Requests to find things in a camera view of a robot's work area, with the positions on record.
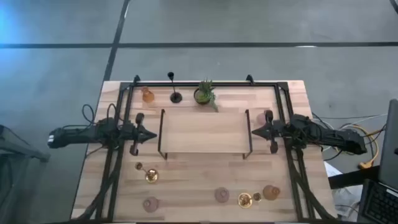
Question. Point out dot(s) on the wooden shelf riser black legs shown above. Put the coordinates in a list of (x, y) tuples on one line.
[(205, 133)]

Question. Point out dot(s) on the crumpled clear plastic bag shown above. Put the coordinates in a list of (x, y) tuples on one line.
[(346, 197)]

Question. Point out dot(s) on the white paper sheet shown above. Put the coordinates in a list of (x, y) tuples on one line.
[(332, 170)]

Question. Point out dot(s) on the amber ribbed glass candle holder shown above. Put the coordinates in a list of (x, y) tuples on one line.
[(148, 95), (270, 193)]

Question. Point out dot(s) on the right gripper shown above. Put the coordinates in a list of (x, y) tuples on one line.
[(276, 130)]

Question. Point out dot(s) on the dark grey laptop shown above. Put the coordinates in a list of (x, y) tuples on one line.
[(390, 149)]

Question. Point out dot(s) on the tall black candlestick holder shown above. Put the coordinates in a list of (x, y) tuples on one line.
[(176, 98)]

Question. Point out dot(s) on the grey side table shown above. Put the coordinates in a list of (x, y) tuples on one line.
[(18, 149)]

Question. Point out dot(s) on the tall gold candlestick holder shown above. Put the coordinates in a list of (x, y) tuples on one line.
[(151, 175), (244, 200)]

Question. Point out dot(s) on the pink ribbed glass candle holder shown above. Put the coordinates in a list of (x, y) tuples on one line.
[(260, 119), (150, 204), (221, 194)]

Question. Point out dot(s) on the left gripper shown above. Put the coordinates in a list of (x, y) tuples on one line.
[(132, 133)]

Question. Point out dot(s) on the succulent plant in black pot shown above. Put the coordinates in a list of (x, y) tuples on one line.
[(203, 95)]

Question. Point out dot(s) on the black aluminium table frame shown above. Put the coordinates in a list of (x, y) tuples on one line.
[(202, 84)]

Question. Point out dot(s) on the black frame bracket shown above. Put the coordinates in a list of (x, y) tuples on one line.
[(249, 79), (136, 79)]

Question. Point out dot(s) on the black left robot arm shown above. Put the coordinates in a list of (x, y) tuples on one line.
[(81, 135)]

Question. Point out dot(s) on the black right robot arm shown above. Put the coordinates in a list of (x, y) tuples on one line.
[(326, 133)]

